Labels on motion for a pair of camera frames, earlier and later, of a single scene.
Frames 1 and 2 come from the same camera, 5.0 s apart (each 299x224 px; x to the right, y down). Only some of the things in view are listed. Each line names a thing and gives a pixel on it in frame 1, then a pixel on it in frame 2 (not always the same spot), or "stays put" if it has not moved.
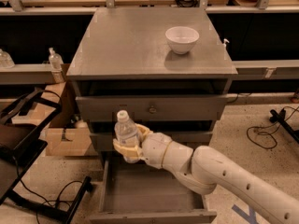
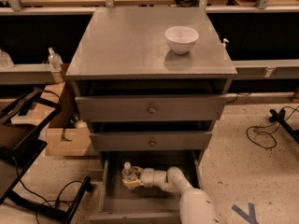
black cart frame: (22, 117) stays put
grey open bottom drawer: (145, 193) stays put
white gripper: (154, 149) → (148, 175)
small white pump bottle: (224, 46) stays put
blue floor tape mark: (250, 217) stays put
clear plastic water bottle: (125, 132) → (129, 173)
